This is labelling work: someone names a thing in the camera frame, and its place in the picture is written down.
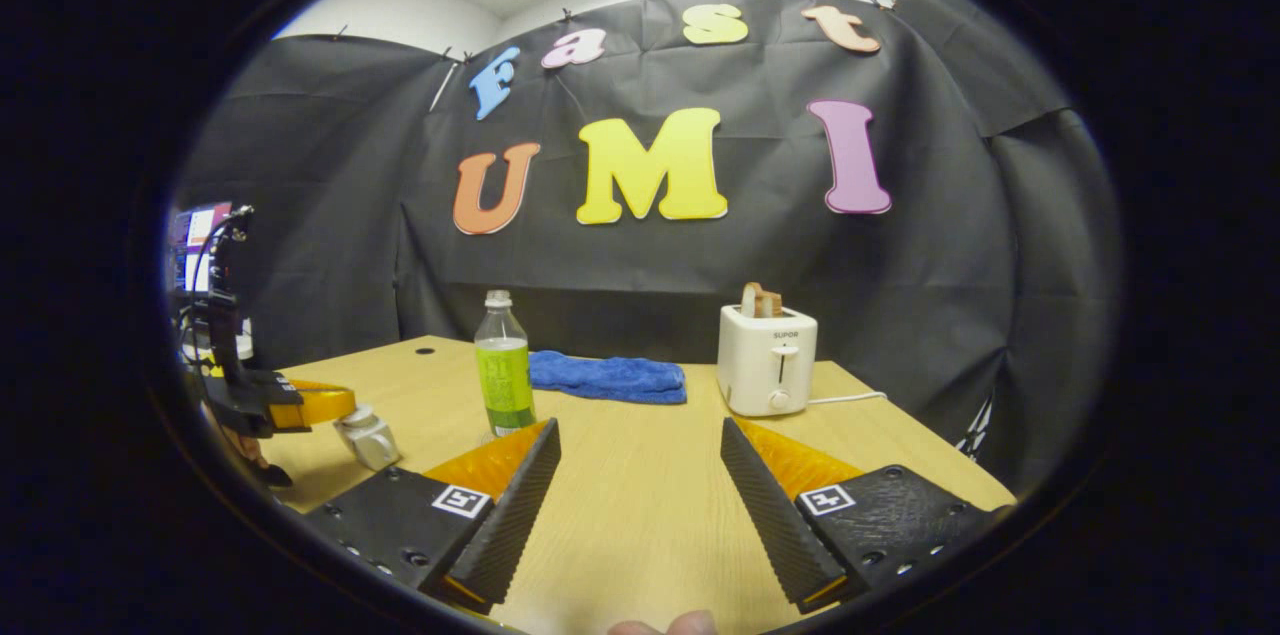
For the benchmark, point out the computer monitor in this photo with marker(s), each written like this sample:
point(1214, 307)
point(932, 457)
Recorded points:
point(200, 235)

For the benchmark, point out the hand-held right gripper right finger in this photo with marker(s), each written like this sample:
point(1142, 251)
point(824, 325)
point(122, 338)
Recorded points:
point(770, 515)

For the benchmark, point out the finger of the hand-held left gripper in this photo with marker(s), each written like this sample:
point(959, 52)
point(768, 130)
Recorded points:
point(250, 397)

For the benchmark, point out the blue towel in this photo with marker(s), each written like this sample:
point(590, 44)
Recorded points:
point(610, 378)

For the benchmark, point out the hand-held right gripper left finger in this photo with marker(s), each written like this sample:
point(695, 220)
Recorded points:
point(515, 515)

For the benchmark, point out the bread slice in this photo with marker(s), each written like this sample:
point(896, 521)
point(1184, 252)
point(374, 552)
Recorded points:
point(760, 300)

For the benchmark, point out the white toaster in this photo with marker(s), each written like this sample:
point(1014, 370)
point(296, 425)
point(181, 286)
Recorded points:
point(765, 365)

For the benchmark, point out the clear water bottle green label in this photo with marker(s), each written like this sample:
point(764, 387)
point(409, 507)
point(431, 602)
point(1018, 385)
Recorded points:
point(505, 375)

